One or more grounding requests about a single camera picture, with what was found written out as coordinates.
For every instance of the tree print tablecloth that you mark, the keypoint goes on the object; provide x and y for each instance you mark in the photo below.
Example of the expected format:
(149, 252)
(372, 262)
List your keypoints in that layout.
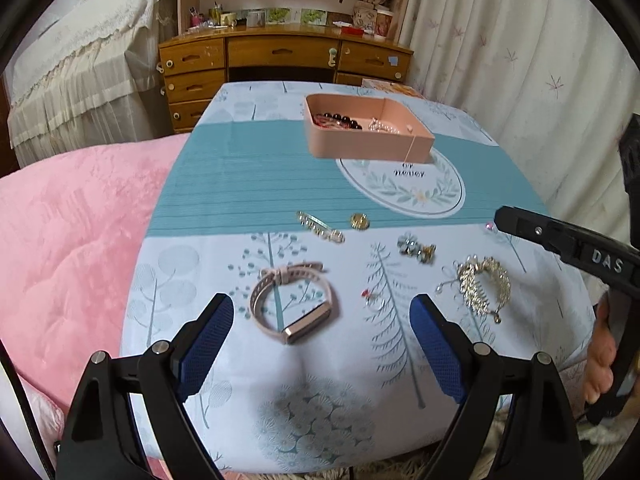
(225, 185)

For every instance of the small red box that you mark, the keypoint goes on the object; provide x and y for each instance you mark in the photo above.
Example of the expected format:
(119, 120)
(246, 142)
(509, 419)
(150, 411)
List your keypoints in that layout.
(351, 31)

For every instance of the gold bar hair clip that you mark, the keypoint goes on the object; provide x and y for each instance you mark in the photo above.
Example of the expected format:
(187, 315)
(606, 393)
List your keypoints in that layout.
(320, 226)

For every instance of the pink jewelry box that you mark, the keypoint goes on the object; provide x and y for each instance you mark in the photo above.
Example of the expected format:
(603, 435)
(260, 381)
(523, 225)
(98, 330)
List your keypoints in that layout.
(370, 140)

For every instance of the green picture cards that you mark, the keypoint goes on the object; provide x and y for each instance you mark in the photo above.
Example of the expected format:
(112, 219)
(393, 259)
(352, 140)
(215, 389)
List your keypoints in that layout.
(295, 16)

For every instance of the lace covered furniture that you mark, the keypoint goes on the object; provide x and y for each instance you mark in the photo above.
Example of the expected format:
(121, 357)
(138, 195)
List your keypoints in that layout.
(75, 60)

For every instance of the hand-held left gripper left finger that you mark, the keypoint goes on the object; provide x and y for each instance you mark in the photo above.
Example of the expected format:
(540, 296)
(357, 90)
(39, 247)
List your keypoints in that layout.
(210, 347)

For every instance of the white leaf print curtain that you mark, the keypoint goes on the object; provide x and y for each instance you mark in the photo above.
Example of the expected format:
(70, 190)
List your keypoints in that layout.
(500, 35)

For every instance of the wooden desk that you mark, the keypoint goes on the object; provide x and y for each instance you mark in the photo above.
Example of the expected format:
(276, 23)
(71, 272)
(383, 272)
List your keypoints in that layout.
(200, 60)

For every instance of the yellow mug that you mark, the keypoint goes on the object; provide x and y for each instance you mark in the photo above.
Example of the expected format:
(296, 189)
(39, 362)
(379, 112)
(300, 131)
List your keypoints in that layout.
(228, 18)

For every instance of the gold leaf hair comb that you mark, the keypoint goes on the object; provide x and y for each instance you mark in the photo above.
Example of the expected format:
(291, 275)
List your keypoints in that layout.
(477, 282)

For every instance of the person's right hand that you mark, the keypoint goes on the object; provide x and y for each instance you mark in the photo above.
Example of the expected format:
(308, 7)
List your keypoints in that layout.
(600, 350)

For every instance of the beige shaggy rug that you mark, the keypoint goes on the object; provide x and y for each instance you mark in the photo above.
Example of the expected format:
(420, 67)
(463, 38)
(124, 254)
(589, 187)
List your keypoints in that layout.
(605, 442)

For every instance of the silver gold earrings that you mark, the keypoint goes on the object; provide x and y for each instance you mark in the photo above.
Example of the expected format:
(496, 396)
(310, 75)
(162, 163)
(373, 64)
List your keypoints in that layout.
(416, 248)

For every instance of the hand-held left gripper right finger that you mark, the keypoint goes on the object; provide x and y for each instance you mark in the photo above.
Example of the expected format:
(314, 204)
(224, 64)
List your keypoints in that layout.
(435, 350)

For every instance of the pink blanket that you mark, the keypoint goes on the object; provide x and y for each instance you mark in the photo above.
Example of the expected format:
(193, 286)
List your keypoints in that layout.
(65, 240)

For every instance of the red label cup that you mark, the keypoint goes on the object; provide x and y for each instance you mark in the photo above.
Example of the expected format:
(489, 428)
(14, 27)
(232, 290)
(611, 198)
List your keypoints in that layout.
(384, 23)

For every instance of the round gold brooch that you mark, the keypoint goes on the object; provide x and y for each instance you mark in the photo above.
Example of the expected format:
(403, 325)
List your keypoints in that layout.
(359, 221)

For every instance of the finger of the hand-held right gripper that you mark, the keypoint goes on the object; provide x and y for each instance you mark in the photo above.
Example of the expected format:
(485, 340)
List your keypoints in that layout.
(530, 230)

